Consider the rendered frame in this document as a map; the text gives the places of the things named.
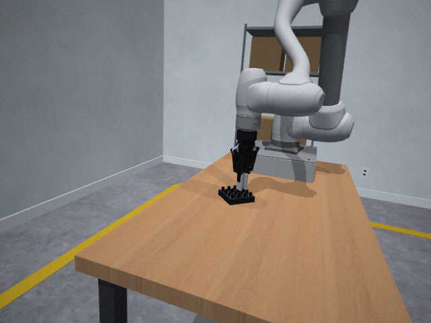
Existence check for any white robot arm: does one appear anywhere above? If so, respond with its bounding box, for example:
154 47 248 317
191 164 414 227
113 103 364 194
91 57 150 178
236 0 359 155

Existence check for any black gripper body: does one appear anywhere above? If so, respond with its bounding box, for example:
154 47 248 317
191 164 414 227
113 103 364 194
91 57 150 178
236 129 257 154

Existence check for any black knob box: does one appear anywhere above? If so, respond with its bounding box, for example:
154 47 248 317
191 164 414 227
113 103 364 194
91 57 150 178
218 185 255 205

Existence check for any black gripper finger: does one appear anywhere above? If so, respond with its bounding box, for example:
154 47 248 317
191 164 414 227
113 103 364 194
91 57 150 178
242 145 259 190
230 145 248 191

